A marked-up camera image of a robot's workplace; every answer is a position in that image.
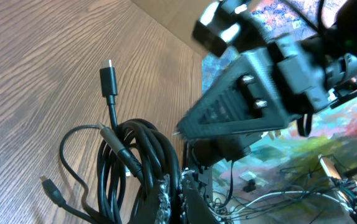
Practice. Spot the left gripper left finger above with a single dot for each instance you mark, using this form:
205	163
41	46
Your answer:
157	207

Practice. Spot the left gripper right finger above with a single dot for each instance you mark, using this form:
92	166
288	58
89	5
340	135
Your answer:
194	209

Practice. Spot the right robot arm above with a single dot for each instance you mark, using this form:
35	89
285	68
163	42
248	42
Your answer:
335	49

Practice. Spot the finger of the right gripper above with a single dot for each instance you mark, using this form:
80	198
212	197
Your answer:
243	99

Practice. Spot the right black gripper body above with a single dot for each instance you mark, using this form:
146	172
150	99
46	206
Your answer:
299	79

